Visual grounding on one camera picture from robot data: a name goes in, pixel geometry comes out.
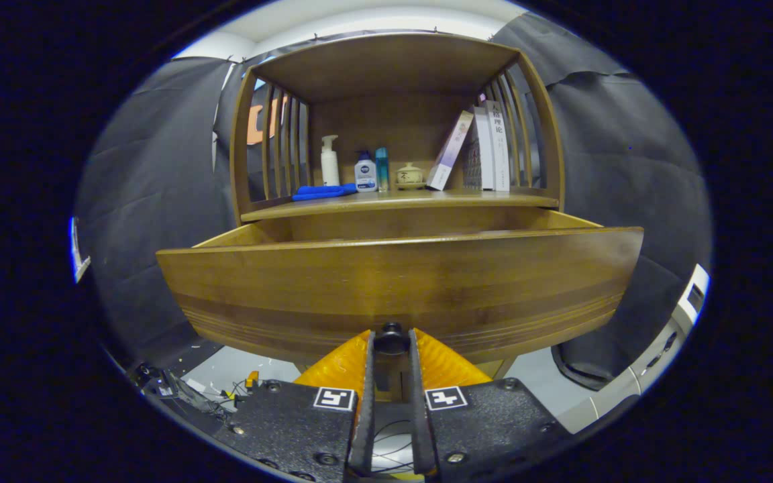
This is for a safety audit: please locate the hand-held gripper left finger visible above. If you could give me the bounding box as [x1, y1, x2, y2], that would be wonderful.
[215, 329, 377, 482]

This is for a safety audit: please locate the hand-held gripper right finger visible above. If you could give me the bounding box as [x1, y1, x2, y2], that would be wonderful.
[408, 327, 572, 480]

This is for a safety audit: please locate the brown wooden drawer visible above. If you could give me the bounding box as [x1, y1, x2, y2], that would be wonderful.
[156, 208, 645, 366]

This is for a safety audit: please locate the wooden countertop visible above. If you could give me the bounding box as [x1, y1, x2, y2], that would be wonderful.
[240, 186, 560, 223]

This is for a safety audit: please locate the brown wooden cabinet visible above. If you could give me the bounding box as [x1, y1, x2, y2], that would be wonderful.
[156, 32, 645, 383]

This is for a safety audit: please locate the dark floor equipment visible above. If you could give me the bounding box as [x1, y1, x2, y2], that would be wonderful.
[133, 362, 226, 420]

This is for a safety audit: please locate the blue folded cloth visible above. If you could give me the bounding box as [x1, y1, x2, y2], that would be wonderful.
[291, 182, 358, 202]

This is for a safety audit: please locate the white appliance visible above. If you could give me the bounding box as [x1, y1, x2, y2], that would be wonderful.
[556, 264, 711, 435]

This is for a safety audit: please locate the cream lidded tea bowl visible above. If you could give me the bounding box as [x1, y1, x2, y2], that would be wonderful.
[396, 162, 426, 191]

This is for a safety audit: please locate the white bottle with blue cap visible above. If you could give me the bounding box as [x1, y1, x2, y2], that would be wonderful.
[354, 150, 378, 193]

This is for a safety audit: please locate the white pump bottle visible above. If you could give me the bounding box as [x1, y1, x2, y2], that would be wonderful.
[320, 135, 341, 187]

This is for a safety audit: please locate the grey patterned book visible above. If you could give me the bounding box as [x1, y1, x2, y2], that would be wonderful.
[463, 106, 495, 191]

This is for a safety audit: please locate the purple and white book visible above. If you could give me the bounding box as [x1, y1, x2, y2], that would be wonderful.
[425, 110, 475, 192]

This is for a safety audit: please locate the white panel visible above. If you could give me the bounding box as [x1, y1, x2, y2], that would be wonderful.
[68, 216, 92, 284]

